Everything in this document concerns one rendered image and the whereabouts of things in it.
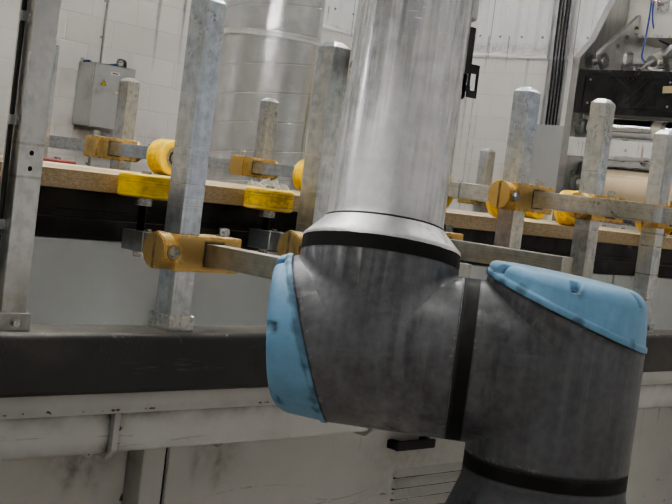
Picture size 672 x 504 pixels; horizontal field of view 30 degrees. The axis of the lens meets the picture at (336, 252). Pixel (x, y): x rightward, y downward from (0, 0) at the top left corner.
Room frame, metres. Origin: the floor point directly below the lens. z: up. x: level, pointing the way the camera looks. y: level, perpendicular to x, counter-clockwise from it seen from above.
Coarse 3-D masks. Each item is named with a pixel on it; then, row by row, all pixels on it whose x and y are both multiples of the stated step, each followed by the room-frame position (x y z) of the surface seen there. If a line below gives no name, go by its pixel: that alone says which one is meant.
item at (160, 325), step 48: (0, 336) 1.49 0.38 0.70; (48, 336) 1.53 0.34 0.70; (96, 336) 1.59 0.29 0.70; (144, 336) 1.64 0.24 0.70; (192, 336) 1.70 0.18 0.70; (240, 336) 1.76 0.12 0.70; (0, 384) 1.49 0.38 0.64; (48, 384) 1.54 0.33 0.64; (96, 384) 1.59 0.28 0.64; (144, 384) 1.65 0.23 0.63; (192, 384) 1.71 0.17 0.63; (240, 384) 1.77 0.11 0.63
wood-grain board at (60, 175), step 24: (0, 168) 1.72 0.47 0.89; (48, 168) 1.77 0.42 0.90; (72, 168) 1.93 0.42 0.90; (96, 168) 2.39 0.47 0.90; (216, 192) 2.00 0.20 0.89; (240, 192) 2.04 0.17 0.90; (456, 216) 2.45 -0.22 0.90; (480, 216) 2.50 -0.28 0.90; (600, 240) 2.83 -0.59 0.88; (624, 240) 2.90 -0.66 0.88
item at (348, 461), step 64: (64, 192) 1.81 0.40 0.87; (64, 256) 1.82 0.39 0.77; (128, 256) 1.91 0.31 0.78; (64, 320) 1.83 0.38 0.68; (128, 320) 1.92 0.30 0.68; (256, 320) 2.11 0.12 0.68; (192, 448) 2.08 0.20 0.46; (256, 448) 2.18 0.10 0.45; (320, 448) 2.30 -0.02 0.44; (384, 448) 2.43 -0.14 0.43; (448, 448) 2.58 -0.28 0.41; (640, 448) 3.15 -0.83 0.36
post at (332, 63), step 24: (336, 48) 1.88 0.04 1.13; (336, 72) 1.88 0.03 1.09; (312, 96) 1.90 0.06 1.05; (336, 96) 1.89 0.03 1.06; (312, 120) 1.89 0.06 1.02; (336, 120) 1.89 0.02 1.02; (312, 144) 1.89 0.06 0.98; (336, 144) 1.90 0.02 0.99; (312, 168) 1.89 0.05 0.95; (312, 192) 1.88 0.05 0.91; (312, 216) 1.88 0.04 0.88
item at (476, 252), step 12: (456, 240) 2.06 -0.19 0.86; (468, 252) 2.04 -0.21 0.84; (480, 252) 2.02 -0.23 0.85; (492, 252) 2.00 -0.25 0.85; (504, 252) 1.99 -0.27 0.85; (516, 252) 1.97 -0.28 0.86; (528, 252) 1.96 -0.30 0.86; (528, 264) 1.96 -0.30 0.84; (540, 264) 1.94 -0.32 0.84; (552, 264) 1.92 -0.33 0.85; (564, 264) 1.92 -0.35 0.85
